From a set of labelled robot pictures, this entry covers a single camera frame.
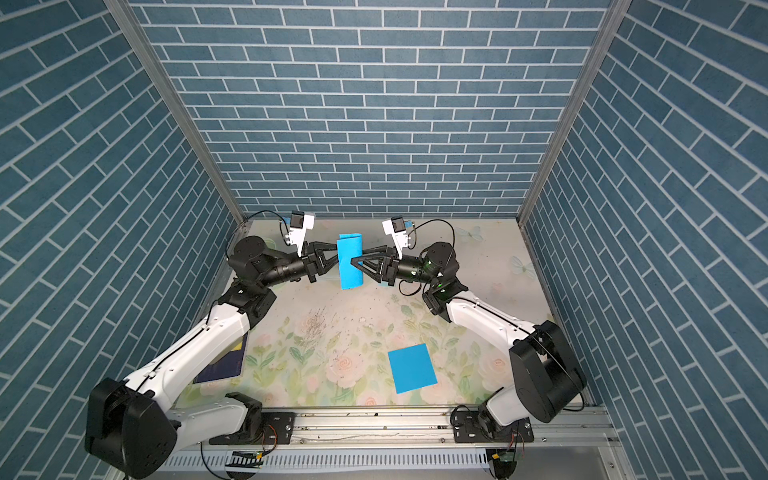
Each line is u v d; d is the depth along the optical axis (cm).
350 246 63
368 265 69
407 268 64
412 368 85
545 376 43
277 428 74
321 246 63
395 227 63
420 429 76
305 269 61
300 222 60
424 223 63
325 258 64
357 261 64
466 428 73
